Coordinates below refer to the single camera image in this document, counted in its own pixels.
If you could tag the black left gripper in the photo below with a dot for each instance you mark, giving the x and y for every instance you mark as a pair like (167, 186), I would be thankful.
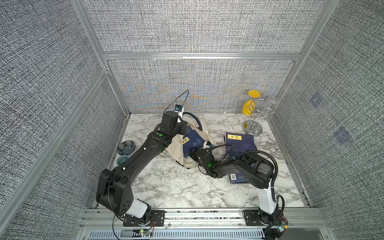
(183, 125)

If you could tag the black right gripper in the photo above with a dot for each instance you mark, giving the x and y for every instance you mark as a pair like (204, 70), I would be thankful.
(194, 153)

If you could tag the cream canvas tote bag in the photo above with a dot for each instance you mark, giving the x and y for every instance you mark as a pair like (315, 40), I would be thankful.
(175, 149)

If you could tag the purple blue book yellow label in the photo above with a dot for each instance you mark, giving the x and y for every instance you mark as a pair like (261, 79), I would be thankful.
(238, 143)

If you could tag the blue book with barcode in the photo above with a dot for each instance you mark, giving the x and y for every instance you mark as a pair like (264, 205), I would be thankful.
(237, 178)

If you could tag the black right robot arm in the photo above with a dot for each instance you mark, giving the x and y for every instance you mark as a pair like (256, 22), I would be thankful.
(258, 167)

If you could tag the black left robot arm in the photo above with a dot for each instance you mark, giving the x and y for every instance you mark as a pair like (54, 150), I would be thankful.
(114, 190)

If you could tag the dark flower shaped dish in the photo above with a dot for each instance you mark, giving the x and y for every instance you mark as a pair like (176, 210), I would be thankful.
(126, 148)

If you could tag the teal ceramic cup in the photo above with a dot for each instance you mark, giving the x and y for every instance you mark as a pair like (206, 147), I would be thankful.
(122, 160)

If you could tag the yellow wine glass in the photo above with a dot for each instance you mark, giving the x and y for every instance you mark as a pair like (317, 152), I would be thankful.
(250, 105)

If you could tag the clear wine glass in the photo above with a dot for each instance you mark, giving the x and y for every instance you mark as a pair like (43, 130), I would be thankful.
(268, 107)

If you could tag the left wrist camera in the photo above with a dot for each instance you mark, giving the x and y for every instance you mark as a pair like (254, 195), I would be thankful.
(179, 109)

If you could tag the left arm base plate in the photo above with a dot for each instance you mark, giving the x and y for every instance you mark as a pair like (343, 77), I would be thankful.
(153, 218)

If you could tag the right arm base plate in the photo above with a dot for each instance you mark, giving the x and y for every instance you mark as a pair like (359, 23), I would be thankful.
(256, 218)

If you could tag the aluminium front rail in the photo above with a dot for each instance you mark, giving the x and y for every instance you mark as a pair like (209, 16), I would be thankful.
(206, 224)

